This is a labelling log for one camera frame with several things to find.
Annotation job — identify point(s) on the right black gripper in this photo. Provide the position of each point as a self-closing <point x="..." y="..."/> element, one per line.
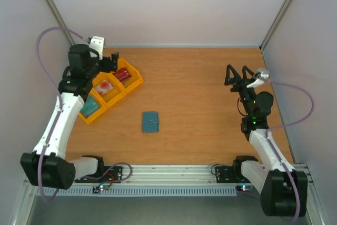
<point x="239" y="86"/>

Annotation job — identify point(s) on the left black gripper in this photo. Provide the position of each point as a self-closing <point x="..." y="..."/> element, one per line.
<point x="108" y="68"/>

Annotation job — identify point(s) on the teal card holder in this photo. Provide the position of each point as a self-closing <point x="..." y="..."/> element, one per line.
<point x="150" y="122"/>

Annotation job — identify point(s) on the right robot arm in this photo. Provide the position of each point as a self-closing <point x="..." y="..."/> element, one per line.
<point x="282" y="188"/>

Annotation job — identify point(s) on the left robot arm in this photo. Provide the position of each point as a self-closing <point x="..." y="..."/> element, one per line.
<point x="46" y="166"/>

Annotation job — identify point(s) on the red card stack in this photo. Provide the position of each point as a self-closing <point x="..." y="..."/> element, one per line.
<point x="122" y="75"/>

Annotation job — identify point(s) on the white red-dot card stack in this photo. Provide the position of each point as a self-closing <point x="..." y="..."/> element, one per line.
<point x="104" y="87"/>

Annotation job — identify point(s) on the teal card stack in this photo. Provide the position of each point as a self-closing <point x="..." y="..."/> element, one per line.
<point x="89" y="107"/>

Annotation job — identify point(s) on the yellow bin far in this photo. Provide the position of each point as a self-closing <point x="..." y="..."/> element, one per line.
<point x="132" y="83"/>

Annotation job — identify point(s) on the yellow bin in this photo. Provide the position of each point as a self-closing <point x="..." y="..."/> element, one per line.
<point x="132" y="83"/>
<point x="97" y="114"/>
<point x="113" y="96"/>

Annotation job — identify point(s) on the yellow bin middle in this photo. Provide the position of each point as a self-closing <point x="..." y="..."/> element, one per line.
<point x="113" y="96"/>

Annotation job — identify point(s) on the yellow bin near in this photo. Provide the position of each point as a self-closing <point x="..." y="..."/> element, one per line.
<point x="97" y="114"/>

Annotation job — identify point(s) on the right small circuit board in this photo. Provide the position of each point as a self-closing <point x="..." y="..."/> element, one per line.
<point x="244" y="188"/>

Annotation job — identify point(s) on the small circuit board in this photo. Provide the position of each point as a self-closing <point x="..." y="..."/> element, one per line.
<point x="244" y="188"/>
<point x="100" y="188"/>

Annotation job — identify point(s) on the left small circuit board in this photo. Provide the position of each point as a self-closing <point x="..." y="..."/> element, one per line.
<point x="100" y="188"/>

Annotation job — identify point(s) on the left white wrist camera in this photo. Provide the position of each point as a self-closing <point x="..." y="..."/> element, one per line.
<point x="96" y="46"/>

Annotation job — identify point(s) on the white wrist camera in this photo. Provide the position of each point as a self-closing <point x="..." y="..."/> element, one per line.
<point x="259" y="78"/>
<point x="96" y="46"/>

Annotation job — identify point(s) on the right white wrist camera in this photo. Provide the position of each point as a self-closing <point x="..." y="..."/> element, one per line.
<point x="259" y="78"/>

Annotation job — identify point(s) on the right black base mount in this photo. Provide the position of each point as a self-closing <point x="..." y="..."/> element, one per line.
<point x="224" y="174"/>

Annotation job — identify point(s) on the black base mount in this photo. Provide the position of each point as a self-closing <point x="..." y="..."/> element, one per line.
<point x="224" y="174"/>
<point x="114" y="173"/>

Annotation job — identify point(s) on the grey slotted cable duct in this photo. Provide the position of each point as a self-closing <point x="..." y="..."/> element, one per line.
<point x="151" y="191"/>

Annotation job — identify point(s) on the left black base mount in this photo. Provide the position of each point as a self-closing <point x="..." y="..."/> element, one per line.
<point x="114" y="173"/>

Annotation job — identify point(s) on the aluminium front rail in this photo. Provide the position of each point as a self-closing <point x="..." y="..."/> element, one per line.
<point x="141" y="174"/>

